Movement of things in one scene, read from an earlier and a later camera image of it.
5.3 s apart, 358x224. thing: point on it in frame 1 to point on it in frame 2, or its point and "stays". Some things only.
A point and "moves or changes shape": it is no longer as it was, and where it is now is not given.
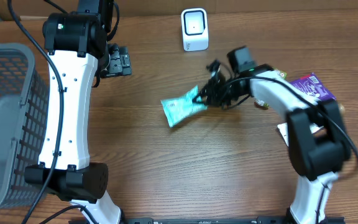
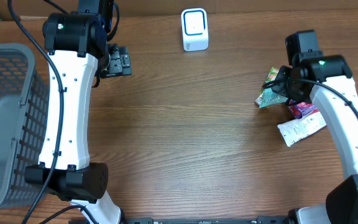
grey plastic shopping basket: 13,109 stays
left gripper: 121,61 stays
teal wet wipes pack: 178,109 moves or changes shape
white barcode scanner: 195,29 stays
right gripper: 214,91 to 279,87
